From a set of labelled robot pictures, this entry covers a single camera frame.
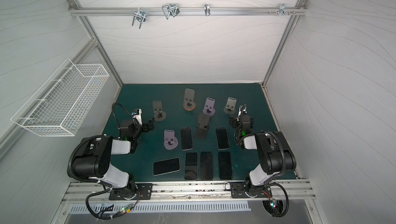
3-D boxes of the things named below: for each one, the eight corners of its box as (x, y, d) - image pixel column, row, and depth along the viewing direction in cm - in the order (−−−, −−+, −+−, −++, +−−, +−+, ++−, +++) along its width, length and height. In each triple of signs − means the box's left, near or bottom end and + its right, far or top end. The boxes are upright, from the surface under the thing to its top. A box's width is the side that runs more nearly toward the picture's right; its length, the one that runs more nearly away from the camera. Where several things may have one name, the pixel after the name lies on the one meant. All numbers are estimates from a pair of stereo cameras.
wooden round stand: (184, 110, 106) (182, 100, 97) (185, 99, 113) (184, 88, 104) (195, 110, 106) (195, 100, 97) (195, 99, 113) (195, 88, 104)
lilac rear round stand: (203, 113, 104) (203, 105, 97) (206, 105, 109) (207, 97, 102) (213, 116, 103) (214, 108, 95) (216, 108, 107) (217, 100, 100)
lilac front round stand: (165, 149, 89) (162, 142, 81) (167, 138, 94) (164, 130, 86) (177, 149, 89) (175, 142, 81) (178, 138, 94) (176, 130, 86)
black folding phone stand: (195, 137, 93) (194, 129, 85) (200, 114, 104) (200, 105, 96) (206, 140, 92) (206, 131, 84) (210, 116, 103) (211, 107, 95)
